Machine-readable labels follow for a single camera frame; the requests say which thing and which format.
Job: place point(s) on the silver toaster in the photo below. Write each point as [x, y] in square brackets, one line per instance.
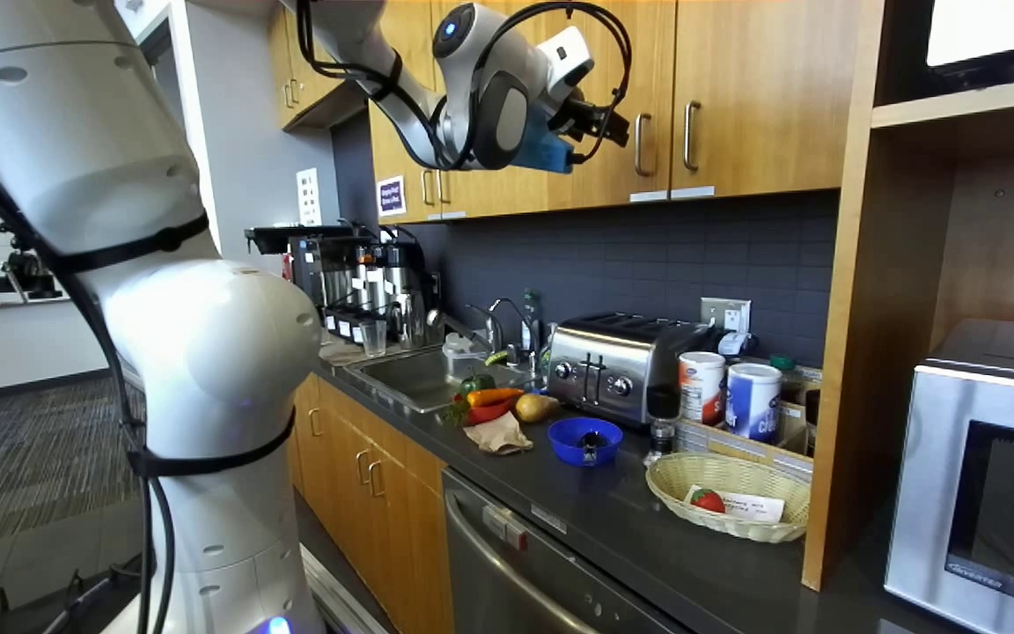
[622, 368]

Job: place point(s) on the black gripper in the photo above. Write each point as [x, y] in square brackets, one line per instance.
[593, 119]

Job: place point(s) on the lower sink cabinet door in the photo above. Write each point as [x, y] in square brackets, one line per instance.
[381, 500]

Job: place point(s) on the wooden condiment box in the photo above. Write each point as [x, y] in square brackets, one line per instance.
[723, 441]

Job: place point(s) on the green bell pepper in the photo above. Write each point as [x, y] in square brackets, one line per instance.
[476, 380]

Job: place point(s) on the purple sign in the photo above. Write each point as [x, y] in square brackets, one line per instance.
[392, 193]

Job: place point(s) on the orange pepper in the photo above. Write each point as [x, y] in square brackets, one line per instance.
[492, 395]

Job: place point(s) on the silver microwave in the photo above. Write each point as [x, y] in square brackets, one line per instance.
[953, 540]

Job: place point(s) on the stainless steel sink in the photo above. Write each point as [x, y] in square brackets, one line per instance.
[417, 380]

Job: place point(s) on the yellow potato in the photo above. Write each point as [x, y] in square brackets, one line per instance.
[535, 406]

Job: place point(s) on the wooden cabinet door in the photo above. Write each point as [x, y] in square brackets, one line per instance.
[304, 94]
[763, 95]
[521, 105]

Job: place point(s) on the blue bowl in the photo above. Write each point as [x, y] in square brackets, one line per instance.
[584, 441]

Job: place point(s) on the blue white canister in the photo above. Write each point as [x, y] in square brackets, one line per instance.
[752, 395]

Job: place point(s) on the stainless steel dishwasher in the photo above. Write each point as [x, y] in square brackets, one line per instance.
[515, 580]

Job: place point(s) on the black pepper shaker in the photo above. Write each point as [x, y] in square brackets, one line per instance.
[664, 435]

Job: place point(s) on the wall power outlet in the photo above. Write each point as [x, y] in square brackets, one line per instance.
[729, 314]

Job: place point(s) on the brown paper napkin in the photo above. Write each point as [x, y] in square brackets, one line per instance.
[499, 435]

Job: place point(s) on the red white canister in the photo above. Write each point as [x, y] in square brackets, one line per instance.
[703, 384]

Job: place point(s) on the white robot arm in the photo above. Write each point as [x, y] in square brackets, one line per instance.
[101, 182]

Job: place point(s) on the chrome faucet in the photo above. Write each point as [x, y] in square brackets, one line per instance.
[505, 325]

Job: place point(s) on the black coffee machine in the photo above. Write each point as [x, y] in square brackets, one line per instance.
[366, 284]

